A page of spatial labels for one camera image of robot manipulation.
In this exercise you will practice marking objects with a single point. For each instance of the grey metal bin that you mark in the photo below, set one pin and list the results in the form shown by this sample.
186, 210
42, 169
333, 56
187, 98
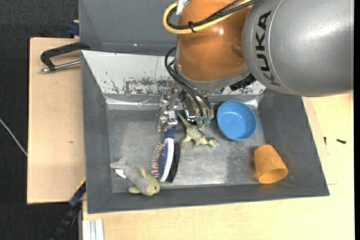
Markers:
135, 132

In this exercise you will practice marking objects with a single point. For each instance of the pale brown flat board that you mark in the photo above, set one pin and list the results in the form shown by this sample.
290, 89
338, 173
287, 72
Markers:
53, 121

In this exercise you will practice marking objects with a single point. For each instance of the blue and white hairbrush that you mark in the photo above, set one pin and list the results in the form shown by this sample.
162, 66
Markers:
166, 160

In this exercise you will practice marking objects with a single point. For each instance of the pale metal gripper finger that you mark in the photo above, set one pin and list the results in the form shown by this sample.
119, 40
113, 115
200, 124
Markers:
161, 124
172, 118

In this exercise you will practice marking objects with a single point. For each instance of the black cylinder on white bracket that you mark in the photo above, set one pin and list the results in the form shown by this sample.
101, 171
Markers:
241, 83

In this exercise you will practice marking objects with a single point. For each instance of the orange cup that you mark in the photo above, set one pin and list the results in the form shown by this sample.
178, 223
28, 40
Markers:
268, 164

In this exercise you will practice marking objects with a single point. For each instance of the green toy dinosaur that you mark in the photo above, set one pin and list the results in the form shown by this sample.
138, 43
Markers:
195, 136

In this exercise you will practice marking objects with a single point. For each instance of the grey and green toy fish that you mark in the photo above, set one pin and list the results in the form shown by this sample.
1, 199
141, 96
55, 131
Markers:
140, 180

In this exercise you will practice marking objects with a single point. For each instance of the blue bowl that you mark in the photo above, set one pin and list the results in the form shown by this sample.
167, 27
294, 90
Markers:
235, 121

